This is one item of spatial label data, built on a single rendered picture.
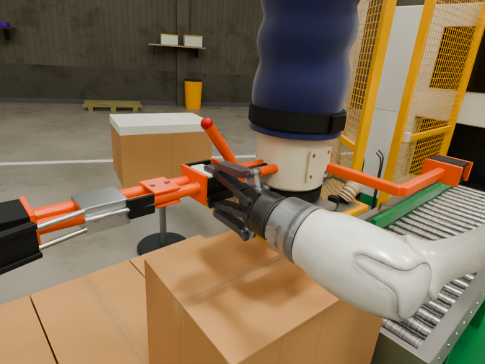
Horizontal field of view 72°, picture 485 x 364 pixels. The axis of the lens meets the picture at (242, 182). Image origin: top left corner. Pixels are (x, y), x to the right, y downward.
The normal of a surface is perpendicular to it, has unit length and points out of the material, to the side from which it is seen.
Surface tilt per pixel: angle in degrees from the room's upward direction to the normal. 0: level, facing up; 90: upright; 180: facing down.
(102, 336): 0
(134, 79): 90
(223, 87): 90
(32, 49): 90
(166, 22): 90
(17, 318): 0
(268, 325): 0
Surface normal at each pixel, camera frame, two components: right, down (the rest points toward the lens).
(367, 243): -0.20, -0.68
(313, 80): 0.05, 0.22
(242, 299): 0.07, -0.93
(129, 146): 0.47, 0.35
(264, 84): -0.85, -0.02
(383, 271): -0.38, -0.34
